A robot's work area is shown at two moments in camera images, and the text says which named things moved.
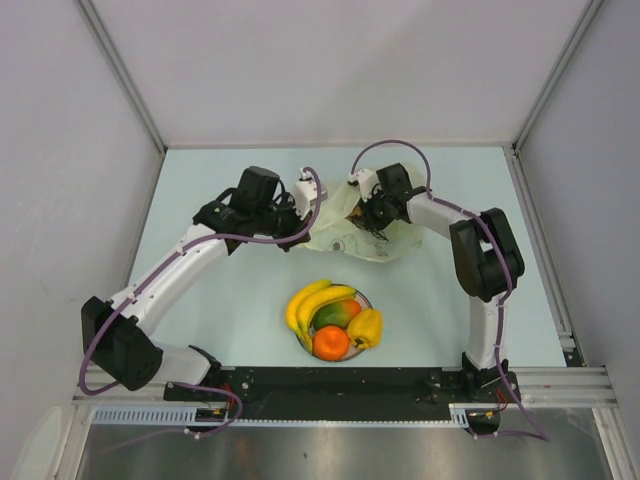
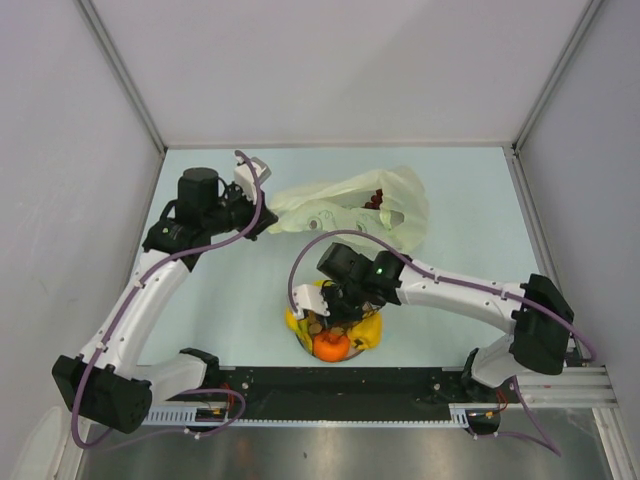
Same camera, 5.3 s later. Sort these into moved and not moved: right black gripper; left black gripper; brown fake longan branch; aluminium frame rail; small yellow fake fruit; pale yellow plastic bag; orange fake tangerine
Moved: right black gripper; left black gripper; pale yellow plastic bag; brown fake longan branch
Not moved: orange fake tangerine; aluminium frame rail; small yellow fake fruit
